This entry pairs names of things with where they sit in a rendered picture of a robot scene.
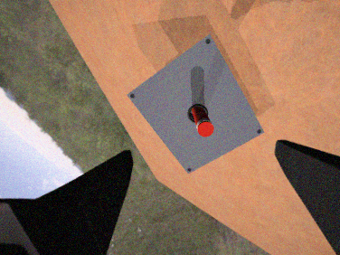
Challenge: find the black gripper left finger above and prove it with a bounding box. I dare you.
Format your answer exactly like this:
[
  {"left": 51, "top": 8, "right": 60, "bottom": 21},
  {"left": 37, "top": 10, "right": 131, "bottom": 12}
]
[{"left": 0, "top": 150, "right": 133, "bottom": 255}]

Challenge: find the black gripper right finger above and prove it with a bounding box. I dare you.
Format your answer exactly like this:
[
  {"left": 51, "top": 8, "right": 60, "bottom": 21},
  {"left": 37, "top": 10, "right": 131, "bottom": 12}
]
[{"left": 274, "top": 140, "right": 340, "bottom": 255}]

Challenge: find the red cylindrical peg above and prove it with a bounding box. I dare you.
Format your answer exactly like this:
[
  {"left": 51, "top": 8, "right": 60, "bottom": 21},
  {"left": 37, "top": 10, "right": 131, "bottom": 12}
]
[{"left": 192, "top": 107, "right": 214, "bottom": 137}]

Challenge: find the grey square panel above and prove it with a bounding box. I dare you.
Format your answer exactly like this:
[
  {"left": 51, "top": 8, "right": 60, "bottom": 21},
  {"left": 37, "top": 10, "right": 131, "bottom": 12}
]
[{"left": 127, "top": 34, "right": 265, "bottom": 174}]

